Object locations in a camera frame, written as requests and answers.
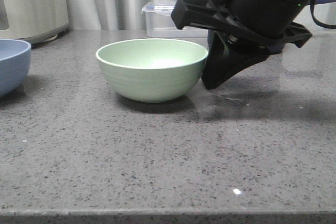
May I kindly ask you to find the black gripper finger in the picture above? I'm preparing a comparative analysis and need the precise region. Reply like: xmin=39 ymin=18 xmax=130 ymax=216
xmin=202 ymin=31 xmax=270 ymax=90

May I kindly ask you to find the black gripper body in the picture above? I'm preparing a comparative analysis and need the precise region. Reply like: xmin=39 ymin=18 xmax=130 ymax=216
xmin=171 ymin=0 xmax=312 ymax=48

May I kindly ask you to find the light green bowl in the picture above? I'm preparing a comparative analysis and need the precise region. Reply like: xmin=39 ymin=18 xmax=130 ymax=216
xmin=96 ymin=38 xmax=208 ymax=103

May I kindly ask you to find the light blue bowl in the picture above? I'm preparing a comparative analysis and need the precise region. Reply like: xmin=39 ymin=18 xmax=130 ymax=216
xmin=1 ymin=39 xmax=31 ymax=97

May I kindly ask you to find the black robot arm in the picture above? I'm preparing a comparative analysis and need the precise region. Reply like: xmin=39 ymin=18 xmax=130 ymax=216
xmin=171 ymin=0 xmax=321 ymax=89

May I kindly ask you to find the dark blue saucepan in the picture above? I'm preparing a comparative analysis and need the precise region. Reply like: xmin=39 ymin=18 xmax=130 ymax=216
xmin=206 ymin=0 xmax=336 ymax=55

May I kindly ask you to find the clear plastic food container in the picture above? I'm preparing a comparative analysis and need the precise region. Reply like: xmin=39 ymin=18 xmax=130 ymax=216
xmin=142 ymin=1 xmax=208 ymax=38

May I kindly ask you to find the white kitchen appliance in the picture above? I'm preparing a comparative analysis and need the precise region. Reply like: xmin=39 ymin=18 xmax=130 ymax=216
xmin=1 ymin=0 xmax=69 ymax=44

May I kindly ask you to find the black cable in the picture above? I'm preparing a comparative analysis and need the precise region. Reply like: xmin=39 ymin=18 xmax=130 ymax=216
xmin=309 ymin=0 xmax=336 ymax=29

